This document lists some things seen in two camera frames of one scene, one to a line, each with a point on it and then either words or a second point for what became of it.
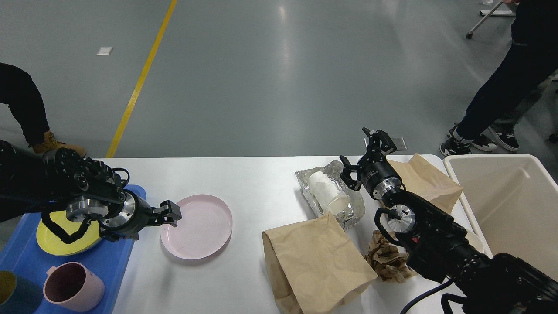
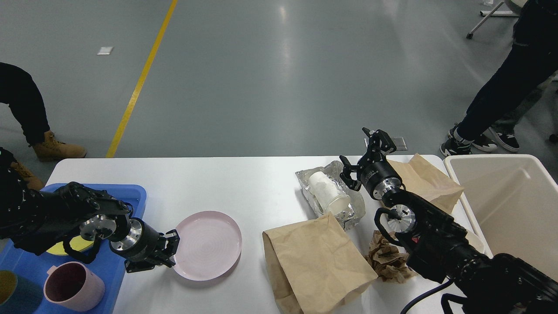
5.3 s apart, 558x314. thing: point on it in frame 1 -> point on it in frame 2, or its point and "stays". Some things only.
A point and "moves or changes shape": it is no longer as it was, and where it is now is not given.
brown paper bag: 420,177 stays
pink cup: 72,285 stays
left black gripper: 137,213 -> 141,249
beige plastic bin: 511,201 stays
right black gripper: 378,177 stays
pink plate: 205,227 moves or changes shape
